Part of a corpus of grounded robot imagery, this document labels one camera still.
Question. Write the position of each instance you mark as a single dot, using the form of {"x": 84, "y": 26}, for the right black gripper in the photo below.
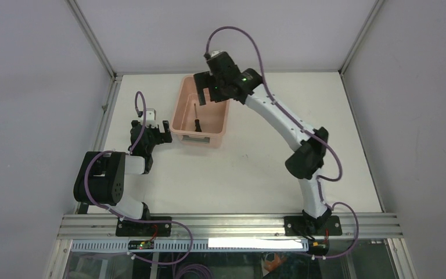
{"x": 204, "y": 80}

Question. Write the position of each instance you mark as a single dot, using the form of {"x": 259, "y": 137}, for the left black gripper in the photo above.
{"x": 161, "y": 137}

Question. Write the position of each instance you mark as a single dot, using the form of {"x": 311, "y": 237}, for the black yellow screwdriver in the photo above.
{"x": 198, "y": 127}

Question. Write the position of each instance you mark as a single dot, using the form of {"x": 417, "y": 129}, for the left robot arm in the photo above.
{"x": 100, "y": 180}

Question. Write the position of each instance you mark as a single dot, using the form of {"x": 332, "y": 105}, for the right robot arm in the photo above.
{"x": 307, "y": 143}

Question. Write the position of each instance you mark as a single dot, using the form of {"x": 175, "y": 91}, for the pink plastic bin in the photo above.
{"x": 213, "y": 118}

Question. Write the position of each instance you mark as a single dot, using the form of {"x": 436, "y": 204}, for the orange object under table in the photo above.
{"x": 271, "y": 261}

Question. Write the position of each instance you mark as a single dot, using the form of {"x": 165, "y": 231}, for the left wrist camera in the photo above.
{"x": 148, "y": 118}

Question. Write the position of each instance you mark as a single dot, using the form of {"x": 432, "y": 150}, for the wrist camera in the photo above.
{"x": 212, "y": 54}
{"x": 148, "y": 118}

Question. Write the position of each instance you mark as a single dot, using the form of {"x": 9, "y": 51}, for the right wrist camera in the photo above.
{"x": 212, "y": 54}

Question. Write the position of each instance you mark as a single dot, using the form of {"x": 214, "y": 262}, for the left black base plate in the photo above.
{"x": 143, "y": 227}

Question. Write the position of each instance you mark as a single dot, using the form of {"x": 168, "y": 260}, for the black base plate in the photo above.
{"x": 298, "y": 226}
{"x": 143, "y": 227}

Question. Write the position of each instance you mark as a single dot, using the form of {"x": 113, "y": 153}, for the white slotted cable duct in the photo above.
{"x": 202, "y": 245}

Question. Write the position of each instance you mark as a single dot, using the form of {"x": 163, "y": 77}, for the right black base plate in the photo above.
{"x": 298, "y": 226}

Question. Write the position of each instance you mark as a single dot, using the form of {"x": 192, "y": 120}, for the aluminium front rail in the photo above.
{"x": 266, "y": 226}

